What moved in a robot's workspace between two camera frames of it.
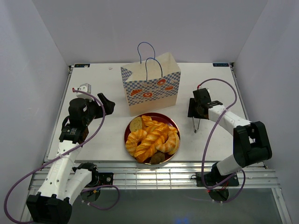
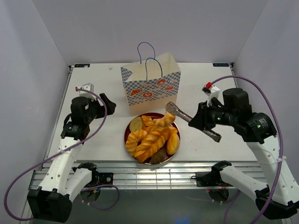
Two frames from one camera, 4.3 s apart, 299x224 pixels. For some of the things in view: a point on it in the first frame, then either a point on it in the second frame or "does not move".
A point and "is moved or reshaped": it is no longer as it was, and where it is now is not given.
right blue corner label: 221,64 does not move
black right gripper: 191,112 → 200,121
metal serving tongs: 195,130 is moved or reshaped
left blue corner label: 81,65 does not move
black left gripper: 110,105 does not move
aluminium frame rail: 172,176 does not move
